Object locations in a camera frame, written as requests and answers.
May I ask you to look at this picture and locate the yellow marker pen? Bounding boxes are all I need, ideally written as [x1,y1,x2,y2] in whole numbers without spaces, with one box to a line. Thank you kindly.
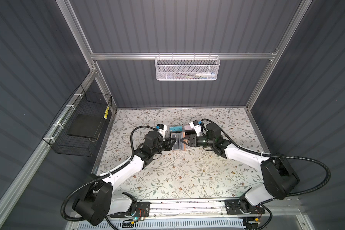
[103,105,110,120]

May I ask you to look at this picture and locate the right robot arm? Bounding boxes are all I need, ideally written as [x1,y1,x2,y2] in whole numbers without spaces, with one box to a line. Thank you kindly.
[181,123,300,209]

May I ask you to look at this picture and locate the black wire basket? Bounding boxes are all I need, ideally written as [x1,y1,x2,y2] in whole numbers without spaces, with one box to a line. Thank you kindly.
[43,87,113,157]

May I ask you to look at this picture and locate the pink leather card wallet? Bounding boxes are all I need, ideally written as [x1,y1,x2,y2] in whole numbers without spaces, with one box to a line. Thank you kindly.
[171,132,186,151]

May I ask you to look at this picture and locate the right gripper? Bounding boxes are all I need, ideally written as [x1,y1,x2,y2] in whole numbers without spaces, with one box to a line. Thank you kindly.
[180,135,214,148]

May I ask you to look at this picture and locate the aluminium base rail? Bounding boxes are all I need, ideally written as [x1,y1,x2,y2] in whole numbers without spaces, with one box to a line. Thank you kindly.
[71,198,301,222]

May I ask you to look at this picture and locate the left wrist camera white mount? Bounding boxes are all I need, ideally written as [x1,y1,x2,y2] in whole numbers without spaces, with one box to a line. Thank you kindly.
[156,124,167,141]

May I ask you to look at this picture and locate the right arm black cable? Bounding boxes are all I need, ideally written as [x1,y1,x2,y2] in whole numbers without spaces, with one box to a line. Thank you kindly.
[200,118,331,197]

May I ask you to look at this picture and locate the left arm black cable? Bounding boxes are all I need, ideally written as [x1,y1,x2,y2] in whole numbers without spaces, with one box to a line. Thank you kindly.
[60,126,157,222]

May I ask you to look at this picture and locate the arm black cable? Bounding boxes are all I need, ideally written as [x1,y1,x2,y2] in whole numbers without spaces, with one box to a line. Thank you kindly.
[200,118,331,197]
[60,126,157,222]

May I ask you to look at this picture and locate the pens in white basket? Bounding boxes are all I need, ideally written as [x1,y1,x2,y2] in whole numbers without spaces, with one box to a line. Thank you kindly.
[175,72,217,79]

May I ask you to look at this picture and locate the teal VIP card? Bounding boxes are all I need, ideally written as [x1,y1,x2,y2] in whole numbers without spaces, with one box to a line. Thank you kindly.
[169,126,184,133]

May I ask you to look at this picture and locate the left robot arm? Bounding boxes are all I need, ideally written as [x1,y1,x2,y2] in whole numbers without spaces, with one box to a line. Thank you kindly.
[61,130,176,226]

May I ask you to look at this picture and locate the clear acrylic card holder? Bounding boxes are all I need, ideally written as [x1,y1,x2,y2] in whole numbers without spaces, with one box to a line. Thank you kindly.
[169,125,197,137]

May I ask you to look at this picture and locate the white wire mesh basket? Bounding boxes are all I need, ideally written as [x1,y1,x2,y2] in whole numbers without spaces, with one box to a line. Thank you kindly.
[154,55,220,81]

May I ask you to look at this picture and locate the black pad in basket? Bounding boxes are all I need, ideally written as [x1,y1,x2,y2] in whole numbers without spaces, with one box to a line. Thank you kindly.
[67,114,104,139]

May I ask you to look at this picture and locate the pink VIP card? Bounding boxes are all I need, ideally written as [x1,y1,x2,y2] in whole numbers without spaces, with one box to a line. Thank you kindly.
[184,125,192,131]

